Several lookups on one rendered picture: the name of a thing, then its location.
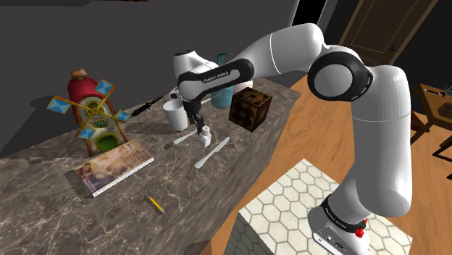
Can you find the book with pictured cover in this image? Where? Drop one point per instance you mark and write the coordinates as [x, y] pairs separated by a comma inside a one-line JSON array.
[[113, 166]]

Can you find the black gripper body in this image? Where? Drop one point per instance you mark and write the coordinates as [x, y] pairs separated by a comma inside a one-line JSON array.
[[191, 107]]

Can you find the teal pitcher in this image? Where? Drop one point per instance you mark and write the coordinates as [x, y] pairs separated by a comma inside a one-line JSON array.
[[221, 99]]

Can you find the white spoon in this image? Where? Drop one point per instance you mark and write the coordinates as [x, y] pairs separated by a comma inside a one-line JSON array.
[[183, 137]]

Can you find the colourful toy windmill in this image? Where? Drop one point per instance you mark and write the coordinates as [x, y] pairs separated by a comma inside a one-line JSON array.
[[92, 116]]

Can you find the small white bottle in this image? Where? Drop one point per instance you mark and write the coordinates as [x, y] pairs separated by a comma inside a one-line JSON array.
[[205, 140]]

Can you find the brown spotted cube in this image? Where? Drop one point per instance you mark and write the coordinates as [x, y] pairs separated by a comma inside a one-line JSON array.
[[249, 107]]

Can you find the white cup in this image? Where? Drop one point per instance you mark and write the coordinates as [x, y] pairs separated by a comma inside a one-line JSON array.
[[176, 114]]

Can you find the hexagon tiled robot stand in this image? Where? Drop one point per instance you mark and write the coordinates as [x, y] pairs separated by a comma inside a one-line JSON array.
[[279, 219]]

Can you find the black pen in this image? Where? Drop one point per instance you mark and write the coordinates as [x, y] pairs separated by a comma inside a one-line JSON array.
[[146, 106]]

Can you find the brown wooden side table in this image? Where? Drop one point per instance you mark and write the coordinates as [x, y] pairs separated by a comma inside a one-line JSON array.
[[432, 113]]

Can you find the brown wooden door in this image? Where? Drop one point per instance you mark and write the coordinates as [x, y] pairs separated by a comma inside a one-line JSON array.
[[381, 28]]

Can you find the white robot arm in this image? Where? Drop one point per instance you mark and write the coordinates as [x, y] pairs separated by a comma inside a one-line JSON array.
[[381, 141]]

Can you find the white table knife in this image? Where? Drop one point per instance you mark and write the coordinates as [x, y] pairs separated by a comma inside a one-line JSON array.
[[212, 153]]

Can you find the yellow pencil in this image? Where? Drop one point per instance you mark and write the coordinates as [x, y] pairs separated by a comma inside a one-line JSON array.
[[154, 204]]

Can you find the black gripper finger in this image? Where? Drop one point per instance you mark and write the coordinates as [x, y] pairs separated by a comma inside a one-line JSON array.
[[191, 120], [200, 125]]

